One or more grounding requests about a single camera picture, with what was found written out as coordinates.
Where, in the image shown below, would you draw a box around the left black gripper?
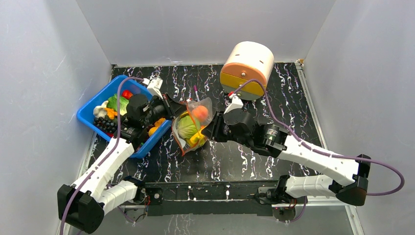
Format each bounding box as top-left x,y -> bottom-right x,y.
141,93 -> 189,128

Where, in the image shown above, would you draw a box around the yellow banana bunch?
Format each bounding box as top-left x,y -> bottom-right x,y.
186,126 -> 207,148

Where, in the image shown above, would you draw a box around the green cabbage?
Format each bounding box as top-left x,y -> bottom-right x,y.
177,115 -> 201,139

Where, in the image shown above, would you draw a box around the peach fruit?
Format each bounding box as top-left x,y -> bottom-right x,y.
191,105 -> 209,122

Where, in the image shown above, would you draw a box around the clear zip top bag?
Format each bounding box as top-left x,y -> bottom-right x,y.
171,97 -> 213,155

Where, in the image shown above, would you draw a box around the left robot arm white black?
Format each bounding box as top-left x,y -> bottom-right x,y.
57,94 -> 186,234

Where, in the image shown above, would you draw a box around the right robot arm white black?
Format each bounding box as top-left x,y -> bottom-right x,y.
201,109 -> 370,206

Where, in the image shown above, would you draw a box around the pink marker pen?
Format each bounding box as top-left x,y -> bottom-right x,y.
193,85 -> 200,102

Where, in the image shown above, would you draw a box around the red bell pepper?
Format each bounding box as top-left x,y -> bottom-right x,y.
121,90 -> 134,100

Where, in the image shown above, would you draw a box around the green leafy vegetable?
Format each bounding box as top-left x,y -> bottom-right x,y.
106,94 -> 129,116

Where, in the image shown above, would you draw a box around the orange carrot piece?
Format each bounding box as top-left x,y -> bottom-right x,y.
104,108 -> 118,120

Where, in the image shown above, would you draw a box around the dark purple grapes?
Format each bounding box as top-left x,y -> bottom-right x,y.
93,116 -> 117,135

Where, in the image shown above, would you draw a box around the white garlic bulb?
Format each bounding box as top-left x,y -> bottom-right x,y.
93,100 -> 109,118

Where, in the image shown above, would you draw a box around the round pastel drawer cabinet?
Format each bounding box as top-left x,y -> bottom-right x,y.
220,41 -> 275,93

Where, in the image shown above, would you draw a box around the blue plastic bin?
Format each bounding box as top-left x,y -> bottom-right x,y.
76,75 -> 172,159

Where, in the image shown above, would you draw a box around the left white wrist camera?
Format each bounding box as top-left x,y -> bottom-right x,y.
143,77 -> 163,98

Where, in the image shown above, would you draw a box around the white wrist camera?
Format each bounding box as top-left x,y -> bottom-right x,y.
143,77 -> 163,98
224,92 -> 243,114

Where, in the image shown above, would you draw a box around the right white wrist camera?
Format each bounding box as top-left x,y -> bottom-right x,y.
224,92 -> 243,114

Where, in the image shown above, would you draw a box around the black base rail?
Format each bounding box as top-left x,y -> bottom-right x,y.
123,181 -> 307,218

